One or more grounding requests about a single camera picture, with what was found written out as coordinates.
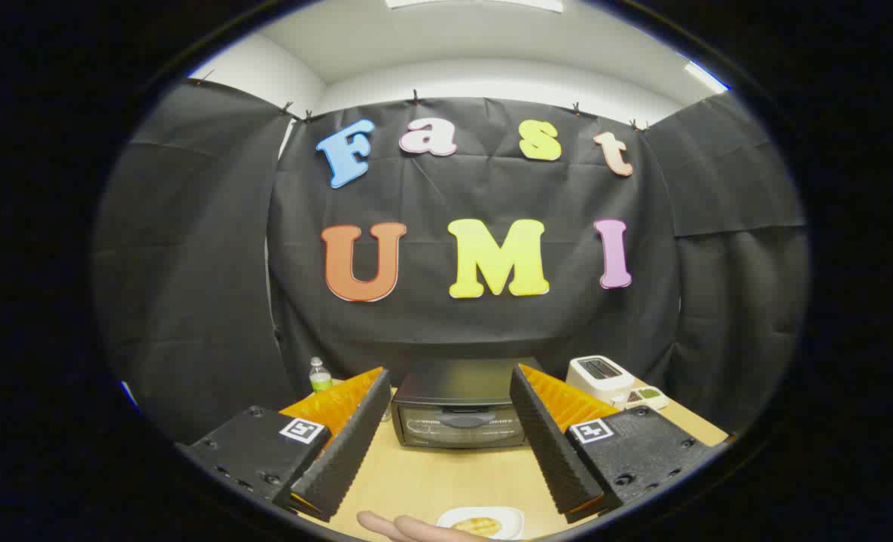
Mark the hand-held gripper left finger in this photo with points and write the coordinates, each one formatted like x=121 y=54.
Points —
x=352 y=444

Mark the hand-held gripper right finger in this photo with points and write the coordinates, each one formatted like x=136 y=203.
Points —
x=548 y=444

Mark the black toaster oven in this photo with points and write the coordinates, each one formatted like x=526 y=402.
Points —
x=458 y=406

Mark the round golden bread bun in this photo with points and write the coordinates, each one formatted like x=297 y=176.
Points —
x=476 y=525

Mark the white pop-up toaster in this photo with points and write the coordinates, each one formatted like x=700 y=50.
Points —
x=597 y=376

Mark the green label plastic bottle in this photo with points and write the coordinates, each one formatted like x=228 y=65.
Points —
x=320 y=376

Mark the white plate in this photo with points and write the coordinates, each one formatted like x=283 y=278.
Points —
x=510 y=518

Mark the small white kitchen timer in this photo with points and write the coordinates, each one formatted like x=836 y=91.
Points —
x=646 y=397

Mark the ceiling light panel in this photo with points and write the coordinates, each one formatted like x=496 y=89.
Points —
x=704 y=75
x=476 y=4

